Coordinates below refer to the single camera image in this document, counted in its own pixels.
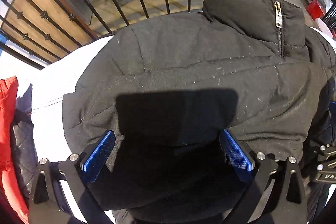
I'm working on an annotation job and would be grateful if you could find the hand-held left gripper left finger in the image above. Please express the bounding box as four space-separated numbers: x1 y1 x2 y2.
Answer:
28 130 117 224

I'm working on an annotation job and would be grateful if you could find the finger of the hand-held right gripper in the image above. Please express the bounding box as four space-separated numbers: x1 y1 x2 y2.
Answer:
316 144 336 159

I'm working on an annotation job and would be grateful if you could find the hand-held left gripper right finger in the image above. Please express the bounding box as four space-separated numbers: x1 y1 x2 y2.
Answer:
219 128 307 224

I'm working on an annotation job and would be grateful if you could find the black puffer jacket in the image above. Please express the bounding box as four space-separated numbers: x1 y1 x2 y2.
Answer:
62 0 336 224

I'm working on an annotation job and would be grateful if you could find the black quilted leather jacket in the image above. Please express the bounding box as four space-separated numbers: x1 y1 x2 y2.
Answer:
10 84 39 199

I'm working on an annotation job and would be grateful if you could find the blue checked bed sheet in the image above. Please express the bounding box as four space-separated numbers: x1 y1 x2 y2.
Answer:
16 35 117 224

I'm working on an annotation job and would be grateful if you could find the red puffer jacket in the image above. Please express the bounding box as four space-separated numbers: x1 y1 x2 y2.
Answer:
0 76 30 219

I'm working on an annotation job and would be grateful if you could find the black metal rack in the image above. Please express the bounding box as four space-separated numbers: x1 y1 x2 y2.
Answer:
323 2 336 31

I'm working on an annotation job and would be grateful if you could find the red plastic box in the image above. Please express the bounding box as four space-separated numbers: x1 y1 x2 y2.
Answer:
306 0 328 20

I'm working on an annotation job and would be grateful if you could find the black iron railing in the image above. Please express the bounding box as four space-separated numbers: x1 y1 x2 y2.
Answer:
0 0 223 70

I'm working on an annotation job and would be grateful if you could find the wooden panel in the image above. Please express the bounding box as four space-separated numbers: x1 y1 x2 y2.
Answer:
1 0 98 62

